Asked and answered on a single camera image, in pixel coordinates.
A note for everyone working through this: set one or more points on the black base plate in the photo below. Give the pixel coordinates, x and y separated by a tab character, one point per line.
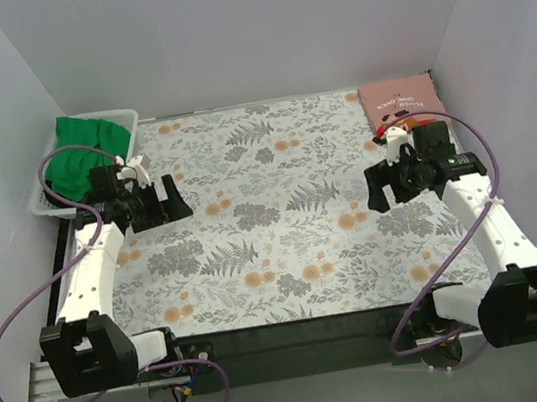
273	352

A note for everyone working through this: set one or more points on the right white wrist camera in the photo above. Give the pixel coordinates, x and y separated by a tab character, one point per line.
393	137

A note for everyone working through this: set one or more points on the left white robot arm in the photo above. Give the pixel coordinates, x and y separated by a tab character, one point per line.
86	350

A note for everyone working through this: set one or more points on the black garment in basket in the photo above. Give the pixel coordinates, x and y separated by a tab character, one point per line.
52	193

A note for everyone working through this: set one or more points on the floral table mat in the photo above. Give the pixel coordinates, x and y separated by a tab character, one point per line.
280	227

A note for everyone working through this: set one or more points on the pink t-shirt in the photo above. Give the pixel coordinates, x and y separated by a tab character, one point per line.
403	102

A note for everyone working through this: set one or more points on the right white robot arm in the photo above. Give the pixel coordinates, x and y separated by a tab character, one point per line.
425	159

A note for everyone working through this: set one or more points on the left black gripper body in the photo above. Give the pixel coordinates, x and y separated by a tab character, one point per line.
156	206

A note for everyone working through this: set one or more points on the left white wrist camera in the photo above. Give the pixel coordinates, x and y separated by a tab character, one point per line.
134	169

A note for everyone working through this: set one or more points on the green t-shirt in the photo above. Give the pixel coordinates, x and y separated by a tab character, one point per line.
67	172

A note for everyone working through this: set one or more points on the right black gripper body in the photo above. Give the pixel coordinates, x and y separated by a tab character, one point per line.
386	180

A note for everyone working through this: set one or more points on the white plastic basket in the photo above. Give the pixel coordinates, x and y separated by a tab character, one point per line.
127	118

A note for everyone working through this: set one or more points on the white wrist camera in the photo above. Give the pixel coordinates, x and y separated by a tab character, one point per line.
393	137
134	169

